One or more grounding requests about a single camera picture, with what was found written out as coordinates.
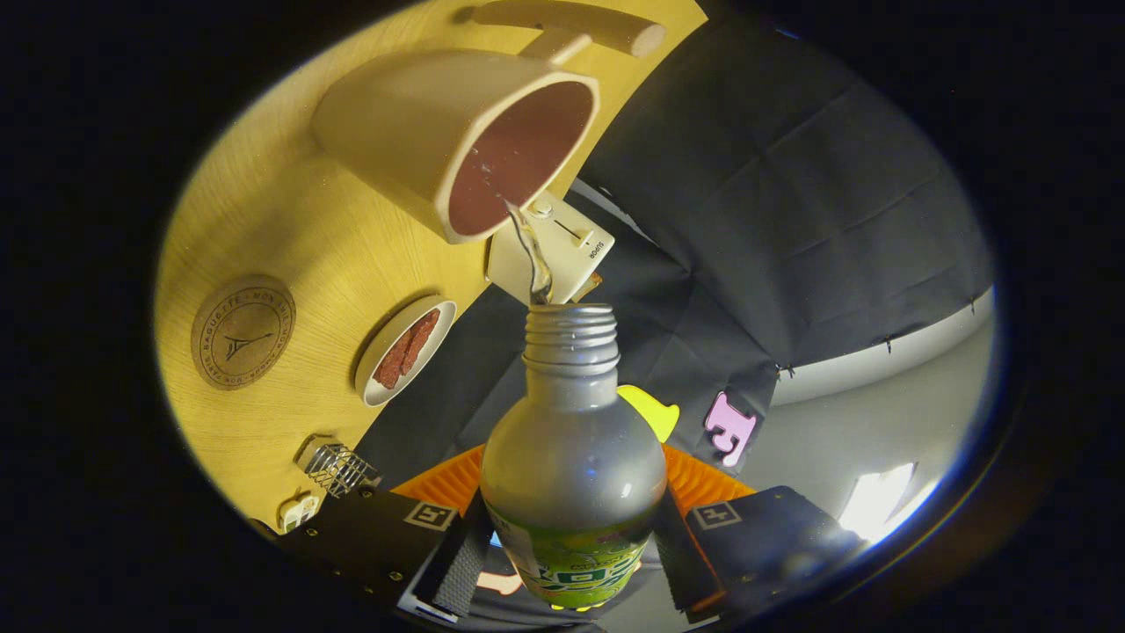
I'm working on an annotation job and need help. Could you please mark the white toaster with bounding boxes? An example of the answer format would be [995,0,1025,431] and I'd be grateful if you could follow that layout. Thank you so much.
[486,192,616,306]

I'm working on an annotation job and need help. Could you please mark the silver juice bottle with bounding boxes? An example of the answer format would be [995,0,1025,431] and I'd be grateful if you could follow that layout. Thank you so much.
[479,303,667,610]

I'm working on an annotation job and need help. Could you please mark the white divided dish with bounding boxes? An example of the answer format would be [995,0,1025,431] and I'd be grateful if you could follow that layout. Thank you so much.
[277,492,320,533]

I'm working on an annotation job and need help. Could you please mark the round cork coaster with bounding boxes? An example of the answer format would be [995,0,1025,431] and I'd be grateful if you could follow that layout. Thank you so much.
[191,275,297,390]

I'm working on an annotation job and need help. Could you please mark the red meat slices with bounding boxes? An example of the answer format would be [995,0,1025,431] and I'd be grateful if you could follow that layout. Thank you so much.
[373,309,441,389]

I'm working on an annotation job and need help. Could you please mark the white round plate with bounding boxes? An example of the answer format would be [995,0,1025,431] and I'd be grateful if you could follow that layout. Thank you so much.
[354,295,458,407]

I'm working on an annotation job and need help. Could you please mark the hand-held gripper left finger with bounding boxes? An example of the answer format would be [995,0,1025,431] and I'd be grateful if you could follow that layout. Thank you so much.
[255,444,495,625]

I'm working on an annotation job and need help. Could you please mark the wire mesh basket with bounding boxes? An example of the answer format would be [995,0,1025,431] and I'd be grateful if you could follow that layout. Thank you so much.
[296,435,381,498]

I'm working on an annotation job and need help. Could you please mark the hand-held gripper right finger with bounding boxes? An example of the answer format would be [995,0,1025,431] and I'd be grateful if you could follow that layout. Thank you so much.
[654,444,867,625]

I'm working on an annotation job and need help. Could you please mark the wooden table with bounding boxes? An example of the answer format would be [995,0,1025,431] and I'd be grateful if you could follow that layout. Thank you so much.
[154,0,708,533]

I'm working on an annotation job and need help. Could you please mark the cream cup with wooden handle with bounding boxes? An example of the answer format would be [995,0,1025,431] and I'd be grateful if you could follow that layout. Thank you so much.
[312,0,666,245]

